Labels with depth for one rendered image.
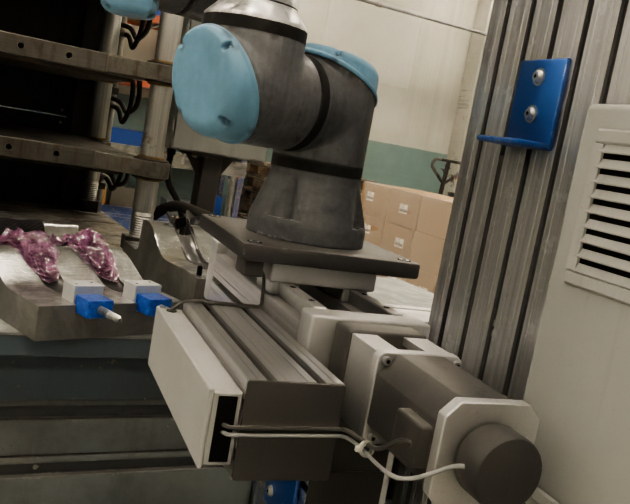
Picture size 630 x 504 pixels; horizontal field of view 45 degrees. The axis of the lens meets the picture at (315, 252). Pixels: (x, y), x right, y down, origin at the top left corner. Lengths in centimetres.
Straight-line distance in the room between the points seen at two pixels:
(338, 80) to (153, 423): 76
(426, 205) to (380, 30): 404
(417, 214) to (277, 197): 472
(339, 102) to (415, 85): 857
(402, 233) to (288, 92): 493
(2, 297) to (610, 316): 95
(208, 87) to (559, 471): 50
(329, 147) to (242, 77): 17
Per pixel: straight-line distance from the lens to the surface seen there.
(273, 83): 83
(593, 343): 64
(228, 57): 81
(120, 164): 209
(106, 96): 274
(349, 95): 92
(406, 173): 949
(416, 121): 950
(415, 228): 561
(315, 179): 92
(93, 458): 142
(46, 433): 139
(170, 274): 151
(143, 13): 108
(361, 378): 71
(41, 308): 120
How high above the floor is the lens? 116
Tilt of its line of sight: 8 degrees down
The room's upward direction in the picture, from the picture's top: 10 degrees clockwise
